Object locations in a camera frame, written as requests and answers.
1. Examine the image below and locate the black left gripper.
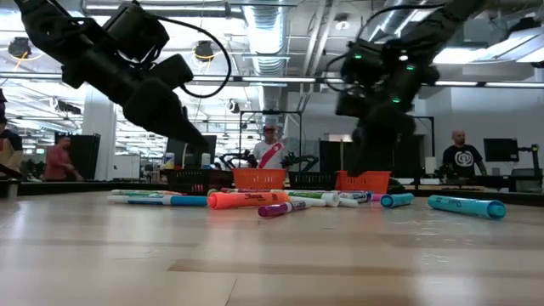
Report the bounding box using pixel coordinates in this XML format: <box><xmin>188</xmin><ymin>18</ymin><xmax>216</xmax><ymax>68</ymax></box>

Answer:
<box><xmin>61</xmin><ymin>48</ymin><xmax>210</xmax><ymax>149</ymax></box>

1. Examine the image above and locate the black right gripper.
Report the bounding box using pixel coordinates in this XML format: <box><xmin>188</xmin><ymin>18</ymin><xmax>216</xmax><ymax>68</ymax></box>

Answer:
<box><xmin>334</xmin><ymin>45</ymin><xmax>442</xmax><ymax>178</ymax></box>

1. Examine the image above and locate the light blue highlighter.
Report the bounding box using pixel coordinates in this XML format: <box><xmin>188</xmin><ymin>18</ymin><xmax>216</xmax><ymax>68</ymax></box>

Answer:
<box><xmin>427</xmin><ymin>194</ymin><xmax>507</xmax><ymax>221</ymax></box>
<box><xmin>379</xmin><ymin>192</ymin><xmax>416</xmax><ymax>210</ymax></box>

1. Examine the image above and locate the green Expo marker lime cap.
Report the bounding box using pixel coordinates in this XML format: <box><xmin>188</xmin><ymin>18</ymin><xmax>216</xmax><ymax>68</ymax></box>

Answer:
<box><xmin>288</xmin><ymin>190</ymin><xmax>341</xmax><ymax>208</ymax></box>

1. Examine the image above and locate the light blue capped white marker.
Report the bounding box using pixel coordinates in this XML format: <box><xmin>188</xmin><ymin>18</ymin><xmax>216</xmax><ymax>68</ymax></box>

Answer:
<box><xmin>106</xmin><ymin>194</ymin><xmax>208</xmax><ymax>208</ymax></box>

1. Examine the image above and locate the orange Sharpie highlighter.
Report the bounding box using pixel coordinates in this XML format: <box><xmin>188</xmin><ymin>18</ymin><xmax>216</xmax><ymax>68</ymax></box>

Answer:
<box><xmin>207</xmin><ymin>191</ymin><xmax>291</xmax><ymax>211</ymax></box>

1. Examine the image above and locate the orange plastic mesh basket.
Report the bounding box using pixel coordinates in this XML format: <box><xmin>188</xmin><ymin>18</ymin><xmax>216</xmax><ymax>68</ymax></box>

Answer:
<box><xmin>334</xmin><ymin>170</ymin><xmax>393</xmax><ymax>196</ymax></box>
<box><xmin>231</xmin><ymin>167</ymin><xmax>287</xmax><ymax>193</ymax></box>

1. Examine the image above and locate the black partition panel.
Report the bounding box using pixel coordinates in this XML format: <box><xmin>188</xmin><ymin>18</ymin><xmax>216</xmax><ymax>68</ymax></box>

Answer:
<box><xmin>318</xmin><ymin>134</ymin><xmax>426</xmax><ymax>175</ymax></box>

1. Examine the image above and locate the dark blue capped white marker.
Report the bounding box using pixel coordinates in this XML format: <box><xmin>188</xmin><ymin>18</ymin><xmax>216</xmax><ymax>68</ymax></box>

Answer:
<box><xmin>338</xmin><ymin>190</ymin><xmax>374</xmax><ymax>204</ymax></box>

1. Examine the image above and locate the black computer monitor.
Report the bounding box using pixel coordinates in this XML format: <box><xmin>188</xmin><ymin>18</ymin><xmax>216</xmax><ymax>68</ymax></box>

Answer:
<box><xmin>165</xmin><ymin>139</ymin><xmax>218</xmax><ymax>170</ymax></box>
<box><xmin>483</xmin><ymin>138</ymin><xmax>520</xmax><ymax>163</ymax></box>

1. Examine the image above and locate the black plastic mesh basket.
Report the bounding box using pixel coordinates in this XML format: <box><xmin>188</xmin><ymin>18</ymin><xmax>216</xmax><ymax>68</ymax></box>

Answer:
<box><xmin>288</xmin><ymin>171</ymin><xmax>339</xmax><ymax>192</ymax></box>
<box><xmin>167</xmin><ymin>168</ymin><xmax>235</xmax><ymax>196</ymax></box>

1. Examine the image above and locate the black ceiling spotlight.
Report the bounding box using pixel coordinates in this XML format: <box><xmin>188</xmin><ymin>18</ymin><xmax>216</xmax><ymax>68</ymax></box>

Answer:
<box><xmin>7</xmin><ymin>37</ymin><xmax>33</xmax><ymax>60</ymax></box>
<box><xmin>194</xmin><ymin>40</ymin><xmax>216</xmax><ymax>63</ymax></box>

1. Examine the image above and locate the thin green marker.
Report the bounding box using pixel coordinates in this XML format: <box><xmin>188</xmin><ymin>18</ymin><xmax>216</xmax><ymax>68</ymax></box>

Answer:
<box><xmin>110</xmin><ymin>189</ymin><xmax>188</xmax><ymax>197</ymax></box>

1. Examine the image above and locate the black cabinet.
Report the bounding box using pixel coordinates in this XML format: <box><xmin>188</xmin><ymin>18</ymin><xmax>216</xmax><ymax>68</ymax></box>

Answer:
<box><xmin>67</xmin><ymin>133</ymin><xmax>102</xmax><ymax>182</ymax></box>

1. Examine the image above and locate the person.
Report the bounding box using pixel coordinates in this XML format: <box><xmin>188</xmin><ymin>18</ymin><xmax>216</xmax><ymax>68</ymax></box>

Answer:
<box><xmin>252</xmin><ymin>122</ymin><xmax>294</xmax><ymax>170</ymax></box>
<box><xmin>441</xmin><ymin>130</ymin><xmax>489</xmax><ymax>178</ymax></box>
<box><xmin>41</xmin><ymin>135</ymin><xmax>85</xmax><ymax>183</ymax></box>
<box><xmin>0</xmin><ymin>88</ymin><xmax>25</xmax><ymax>180</ymax></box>

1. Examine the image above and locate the purple capped Expo marker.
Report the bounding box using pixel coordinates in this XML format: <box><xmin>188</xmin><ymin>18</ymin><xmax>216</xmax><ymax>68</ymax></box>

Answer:
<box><xmin>257</xmin><ymin>200</ymin><xmax>312</xmax><ymax>219</ymax></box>

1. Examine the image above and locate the black frame stand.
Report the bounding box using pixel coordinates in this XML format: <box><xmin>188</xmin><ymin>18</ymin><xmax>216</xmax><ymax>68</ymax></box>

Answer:
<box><xmin>414</xmin><ymin>115</ymin><xmax>436</xmax><ymax>171</ymax></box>

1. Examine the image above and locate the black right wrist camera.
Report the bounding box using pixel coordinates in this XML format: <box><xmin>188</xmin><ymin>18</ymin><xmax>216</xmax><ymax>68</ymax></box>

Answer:
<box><xmin>338</xmin><ymin>37</ymin><xmax>386</xmax><ymax>88</ymax></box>

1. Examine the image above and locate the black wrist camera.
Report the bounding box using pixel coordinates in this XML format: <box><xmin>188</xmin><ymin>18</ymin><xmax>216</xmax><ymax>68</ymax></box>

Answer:
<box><xmin>338</xmin><ymin>37</ymin><xmax>386</xmax><ymax>88</ymax></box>
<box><xmin>103</xmin><ymin>1</ymin><xmax>171</xmax><ymax>63</ymax></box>

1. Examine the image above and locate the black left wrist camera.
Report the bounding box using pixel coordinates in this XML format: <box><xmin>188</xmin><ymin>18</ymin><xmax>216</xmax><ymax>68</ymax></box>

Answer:
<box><xmin>103</xmin><ymin>1</ymin><xmax>171</xmax><ymax>63</ymax></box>

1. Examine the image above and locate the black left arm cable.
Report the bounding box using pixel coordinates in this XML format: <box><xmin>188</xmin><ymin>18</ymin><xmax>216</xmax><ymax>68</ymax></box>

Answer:
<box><xmin>155</xmin><ymin>15</ymin><xmax>233</xmax><ymax>99</ymax></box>

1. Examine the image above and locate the silver ventilation duct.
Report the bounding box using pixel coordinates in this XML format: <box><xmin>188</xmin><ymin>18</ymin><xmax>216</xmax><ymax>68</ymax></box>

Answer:
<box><xmin>241</xmin><ymin>0</ymin><xmax>291</xmax><ymax>77</ymax></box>

